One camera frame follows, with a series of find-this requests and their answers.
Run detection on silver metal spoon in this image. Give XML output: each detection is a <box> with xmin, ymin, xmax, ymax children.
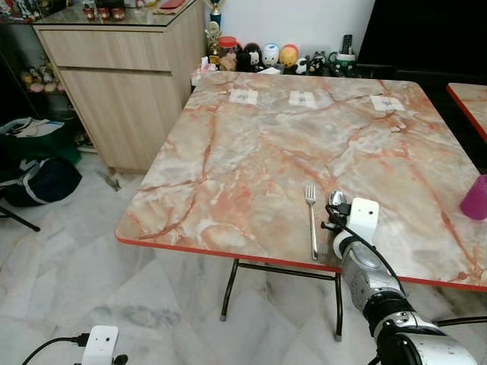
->
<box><xmin>328</xmin><ymin>190</ymin><xmax>351</xmax><ymax>218</ymax></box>

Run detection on silver metal fork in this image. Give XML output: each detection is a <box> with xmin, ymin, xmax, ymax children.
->
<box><xmin>304</xmin><ymin>182</ymin><xmax>319</xmax><ymax>262</ymax></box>

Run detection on marble pattern table red edge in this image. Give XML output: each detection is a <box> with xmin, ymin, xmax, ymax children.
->
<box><xmin>446</xmin><ymin>82</ymin><xmax>487</xmax><ymax>142</ymax></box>
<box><xmin>114</xmin><ymin>70</ymin><xmax>487</xmax><ymax>341</ymax></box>

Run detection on white paper marker tag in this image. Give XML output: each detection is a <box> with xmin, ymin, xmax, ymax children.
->
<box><xmin>370</xmin><ymin>95</ymin><xmax>407</xmax><ymax>113</ymax></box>
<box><xmin>228</xmin><ymin>89</ymin><xmax>259</xmax><ymax>106</ymax></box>
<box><xmin>288</xmin><ymin>91</ymin><xmax>319</xmax><ymax>109</ymax></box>

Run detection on purple plastic cup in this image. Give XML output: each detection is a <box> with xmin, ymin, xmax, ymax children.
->
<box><xmin>460</xmin><ymin>175</ymin><xmax>487</xmax><ymax>221</ymax></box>

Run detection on black white panda figurines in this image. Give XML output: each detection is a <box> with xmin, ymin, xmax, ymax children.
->
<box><xmin>297</xmin><ymin>53</ymin><xmax>329</xmax><ymax>76</ymax></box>

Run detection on green mug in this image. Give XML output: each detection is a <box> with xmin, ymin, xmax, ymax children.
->
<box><xmin>328</xmin><ymin>52</ymin><xmax>359</xmax><ymax>78</ymax></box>

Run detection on black metal chair leg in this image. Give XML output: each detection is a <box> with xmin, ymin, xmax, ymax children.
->
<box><xmin>0</xmin><ymin>205</ymin><xmax>41</xmax><ymax>233</ymax></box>

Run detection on yellow orange round toy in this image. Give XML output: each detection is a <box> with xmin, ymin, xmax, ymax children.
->
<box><xmin>279</xmin><ymin>43</ymin><xmax>301</xmax><ymax>71</ymax></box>

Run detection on white egg shaped toy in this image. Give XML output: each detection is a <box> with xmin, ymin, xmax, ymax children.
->
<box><xmin>262</xmin><ymin>43</ymin><xmax>282</xmax><ymax>70</ymax></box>

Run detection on black plush toy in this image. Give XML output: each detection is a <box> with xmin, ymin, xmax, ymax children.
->
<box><xmin>237</xmin><ymin>42</ymin><xmax>264</xmax><ymax>74</ymax></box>

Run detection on black duffel bag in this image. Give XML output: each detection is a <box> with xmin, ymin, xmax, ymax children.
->
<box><xmin>0</xmin><ymin>156</ymin><xmax>83</xmax><ymax>208</ymax></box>

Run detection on white tissue packet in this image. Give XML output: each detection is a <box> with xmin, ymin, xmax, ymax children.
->
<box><xmin>190</xmin><ymin>57</ymin><xmax>218</xmax><ymax>87</ymax></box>

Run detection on red lid jar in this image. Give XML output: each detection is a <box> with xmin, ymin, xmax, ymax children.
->
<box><xmin>218</xmin><ymin>36</ymin><xmax>240</xmax><ymax>72</ymax></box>

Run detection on black television screen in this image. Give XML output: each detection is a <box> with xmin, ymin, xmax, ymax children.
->
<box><xmin>358</xmin><ymin>0</ymin><xmax>487</xmax><ymax>78</ymax></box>

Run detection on gold figurine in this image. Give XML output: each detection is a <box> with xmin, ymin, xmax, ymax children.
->
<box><xmin>206</xmin><ymin>21</ymin><xmax>222</xmax><ymax>66</ymax></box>

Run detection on green bag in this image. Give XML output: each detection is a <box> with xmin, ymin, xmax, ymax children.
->
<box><xmin>0</xmin><ymin>117</ymin><xmax>81</xmax><ymax>165</ymax></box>

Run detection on blue gold trophy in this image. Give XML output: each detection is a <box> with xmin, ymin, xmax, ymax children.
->
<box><xmin>208</xmin><ymin>0</ymin><xmax>225</xmax><ymax>27</ymax></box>

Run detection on light wooden cabinet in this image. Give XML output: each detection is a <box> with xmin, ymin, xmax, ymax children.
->
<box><xmin>33</xmin><ymin>0</ymin><xmax>208</xmax><ymax>174</ymax></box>

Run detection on small shelf toys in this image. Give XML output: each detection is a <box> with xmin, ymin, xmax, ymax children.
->
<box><xmin>21</xmin><ymin>64</ymin><xmax>66</xmax><ymax>97</ymax></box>

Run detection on small red jars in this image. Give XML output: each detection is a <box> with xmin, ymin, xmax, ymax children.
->
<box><xmin>82</xmin><ymin>5</ymin><xmax>127</xmax><ymax>21</ymax></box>

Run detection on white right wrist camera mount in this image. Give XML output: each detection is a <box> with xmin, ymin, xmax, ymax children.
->
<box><xmin>346</xmin><ymin>198</ymin><xmax>380</xmax><ymax>245</ymax></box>

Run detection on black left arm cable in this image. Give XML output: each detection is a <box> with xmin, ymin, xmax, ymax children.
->
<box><xmin>21</xmin><ymin>333</ymin><xmax>92</xmax><ymax>365</ymax></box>

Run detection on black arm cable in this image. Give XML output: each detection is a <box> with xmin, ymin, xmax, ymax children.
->
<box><xmin>21</xmin><ymin>333</ymin><xmax>92</xmax><ymax>365</ymax></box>
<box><xmin>323</xmin><ymin>204</ymin><xmax>408</xmax><ymax>297</ymax></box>

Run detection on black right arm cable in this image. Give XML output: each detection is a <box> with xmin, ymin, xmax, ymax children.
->
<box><xmin>323</xmin><ymin>204</ymin><xmax>408</xmax><ymax>297</ymax></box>

